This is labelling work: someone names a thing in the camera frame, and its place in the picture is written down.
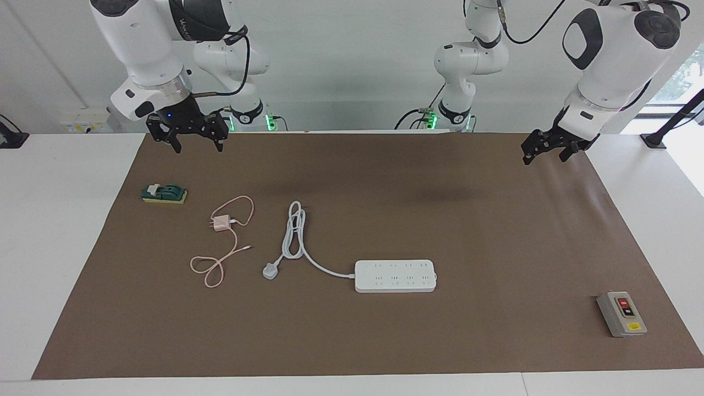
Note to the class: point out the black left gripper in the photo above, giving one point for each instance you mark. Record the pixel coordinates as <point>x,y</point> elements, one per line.
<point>566,137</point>

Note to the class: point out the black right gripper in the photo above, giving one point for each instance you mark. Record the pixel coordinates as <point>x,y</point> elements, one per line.
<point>181,118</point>

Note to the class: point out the pink charger adapter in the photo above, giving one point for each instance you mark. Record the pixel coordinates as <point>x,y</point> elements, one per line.
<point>222,224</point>

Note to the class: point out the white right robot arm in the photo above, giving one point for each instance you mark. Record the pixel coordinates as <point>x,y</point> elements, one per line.
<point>137,44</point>

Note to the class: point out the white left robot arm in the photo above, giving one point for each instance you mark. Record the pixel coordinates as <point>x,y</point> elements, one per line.
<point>616,49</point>

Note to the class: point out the white power strip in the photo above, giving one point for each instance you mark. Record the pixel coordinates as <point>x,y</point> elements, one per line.
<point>396,276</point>

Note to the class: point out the black slanted stand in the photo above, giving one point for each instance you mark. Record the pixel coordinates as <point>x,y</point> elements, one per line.
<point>654,140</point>

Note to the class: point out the bright window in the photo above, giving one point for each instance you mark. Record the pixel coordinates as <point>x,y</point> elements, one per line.
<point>685,77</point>

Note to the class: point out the brown table mat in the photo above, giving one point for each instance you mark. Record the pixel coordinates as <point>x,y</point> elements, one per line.
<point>385,341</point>

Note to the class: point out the green knife switch, yellow base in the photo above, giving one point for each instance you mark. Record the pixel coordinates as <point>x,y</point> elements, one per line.
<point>165,193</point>

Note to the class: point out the white wall socket box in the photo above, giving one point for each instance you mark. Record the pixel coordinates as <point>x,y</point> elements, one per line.
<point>82,122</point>

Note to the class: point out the black clamp mount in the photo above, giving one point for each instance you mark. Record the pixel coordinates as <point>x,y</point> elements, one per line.
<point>11,140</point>

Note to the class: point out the grey on-off switch box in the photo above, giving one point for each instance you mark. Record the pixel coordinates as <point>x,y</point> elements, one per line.
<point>621,316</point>

